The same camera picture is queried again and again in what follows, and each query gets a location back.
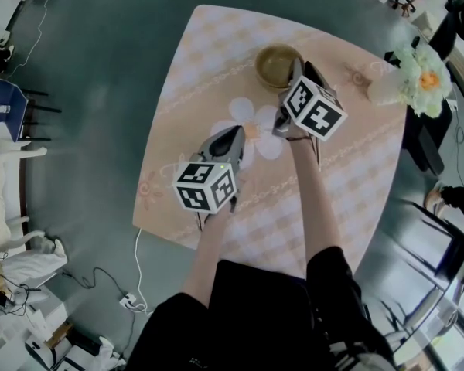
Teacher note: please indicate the person's right forearm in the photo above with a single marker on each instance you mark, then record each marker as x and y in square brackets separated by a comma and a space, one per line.
[317, 207]

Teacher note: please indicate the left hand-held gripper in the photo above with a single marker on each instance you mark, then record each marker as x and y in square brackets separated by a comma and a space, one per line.
[203, 188]

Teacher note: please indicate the clear water bottle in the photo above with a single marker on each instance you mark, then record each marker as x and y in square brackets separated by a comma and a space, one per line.
[1, 109]

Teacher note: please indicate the black wrist band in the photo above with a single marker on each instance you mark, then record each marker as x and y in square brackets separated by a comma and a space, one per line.
[297, 139]

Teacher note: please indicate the person's left forearm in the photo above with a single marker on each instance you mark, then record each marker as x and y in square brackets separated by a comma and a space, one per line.
[209, 261]

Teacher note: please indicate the black mesh office chair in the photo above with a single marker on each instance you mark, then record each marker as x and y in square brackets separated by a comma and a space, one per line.
[425, 141]

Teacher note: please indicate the blue chair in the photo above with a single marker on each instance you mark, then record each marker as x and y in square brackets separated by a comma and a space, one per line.
[4, 103]

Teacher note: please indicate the white power strip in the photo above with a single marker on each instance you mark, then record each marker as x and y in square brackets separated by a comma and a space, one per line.
[127, 300]

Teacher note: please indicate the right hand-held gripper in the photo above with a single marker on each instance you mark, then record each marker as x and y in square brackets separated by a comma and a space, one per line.
[317, 106]

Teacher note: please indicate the person's black shirt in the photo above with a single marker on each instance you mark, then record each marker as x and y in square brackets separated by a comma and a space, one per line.
[255, 315]

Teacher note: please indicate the black metal frame rack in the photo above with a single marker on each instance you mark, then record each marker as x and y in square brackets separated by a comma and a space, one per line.
[441, 238]

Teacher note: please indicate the cream carved dressing table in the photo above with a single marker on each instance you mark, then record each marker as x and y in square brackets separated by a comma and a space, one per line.
[0, 191]

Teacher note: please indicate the white ceramic vase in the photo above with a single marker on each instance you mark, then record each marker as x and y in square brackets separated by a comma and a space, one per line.
[384, 91]

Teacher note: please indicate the table with pink tablecloth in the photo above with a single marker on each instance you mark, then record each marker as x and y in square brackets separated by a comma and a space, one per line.
[332, 191]

